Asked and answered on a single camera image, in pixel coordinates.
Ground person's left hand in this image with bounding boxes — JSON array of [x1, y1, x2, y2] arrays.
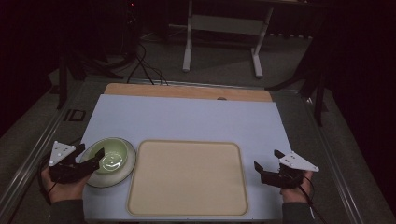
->
[[41, 167, 92, 204]]

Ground white metal stand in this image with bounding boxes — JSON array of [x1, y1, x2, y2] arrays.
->
[[181, 0, 275, 79]]

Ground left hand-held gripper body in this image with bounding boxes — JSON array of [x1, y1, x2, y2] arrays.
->
[[49, 140, 92, 184]]

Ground beige tray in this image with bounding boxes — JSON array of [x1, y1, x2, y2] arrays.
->
[[126, 139, 249, 217]]

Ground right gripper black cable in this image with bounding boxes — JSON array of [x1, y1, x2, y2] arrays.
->
[[298, 174, 328, 224]]

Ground green bowl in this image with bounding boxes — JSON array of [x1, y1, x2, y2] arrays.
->
[[84, 138, 129, 175]]

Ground black floor socket frame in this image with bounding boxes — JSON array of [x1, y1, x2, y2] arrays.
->
[[63, 108, 87, 123]]

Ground black tripod legs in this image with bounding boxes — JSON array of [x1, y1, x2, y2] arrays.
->
[[264, 18, 331, 128]]

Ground black floor cables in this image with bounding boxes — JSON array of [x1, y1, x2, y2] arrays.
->
[[125, 41, 170, 87]]

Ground person's right hand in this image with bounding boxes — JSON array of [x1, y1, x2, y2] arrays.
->
[[279, 170, 315, 203]]

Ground green plate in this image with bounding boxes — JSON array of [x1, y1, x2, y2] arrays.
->
[[79, 136, 137, 189]]

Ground black stand legs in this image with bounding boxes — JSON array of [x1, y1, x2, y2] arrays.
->
[[55, 46, 125, 110]]

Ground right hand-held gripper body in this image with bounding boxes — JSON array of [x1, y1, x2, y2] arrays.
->
[[261, 150, 320, 189]]

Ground white table mat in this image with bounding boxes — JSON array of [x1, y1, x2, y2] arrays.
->
[[79, 93, 293, 222]]

